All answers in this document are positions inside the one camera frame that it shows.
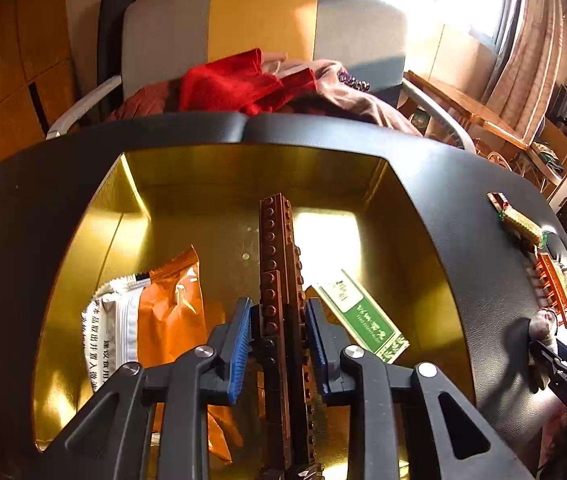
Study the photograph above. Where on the wooden side table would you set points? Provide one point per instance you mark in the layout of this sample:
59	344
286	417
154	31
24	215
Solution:
463	105

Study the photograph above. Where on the orange brick fence piece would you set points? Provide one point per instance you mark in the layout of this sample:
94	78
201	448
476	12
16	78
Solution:
551	285

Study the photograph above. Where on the small beige object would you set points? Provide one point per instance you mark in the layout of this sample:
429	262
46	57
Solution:
541	330

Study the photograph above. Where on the grey and yellow armchair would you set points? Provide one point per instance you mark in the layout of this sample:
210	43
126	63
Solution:
263	20

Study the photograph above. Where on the green and white tea packet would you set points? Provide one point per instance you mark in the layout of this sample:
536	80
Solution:
363	320

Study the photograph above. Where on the beige curtain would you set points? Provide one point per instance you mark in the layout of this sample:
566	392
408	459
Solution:
528	50

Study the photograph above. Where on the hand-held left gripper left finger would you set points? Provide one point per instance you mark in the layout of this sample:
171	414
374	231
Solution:
241	355

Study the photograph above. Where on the red cloth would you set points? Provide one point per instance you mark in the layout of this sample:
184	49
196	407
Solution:
228	82

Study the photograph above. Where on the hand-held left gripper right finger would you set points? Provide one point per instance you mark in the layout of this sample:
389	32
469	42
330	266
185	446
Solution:
316	345

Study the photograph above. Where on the brown clothes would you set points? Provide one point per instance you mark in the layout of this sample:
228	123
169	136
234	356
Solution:
353	105

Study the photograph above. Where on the gold tin container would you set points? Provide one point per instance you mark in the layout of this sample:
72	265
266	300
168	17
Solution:
203	200

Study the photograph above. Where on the long brown building brick bar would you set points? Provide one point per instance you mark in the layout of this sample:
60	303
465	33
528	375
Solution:
276	260

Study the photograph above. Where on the orange and white snack packet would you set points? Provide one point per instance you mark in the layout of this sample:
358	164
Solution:
173	310

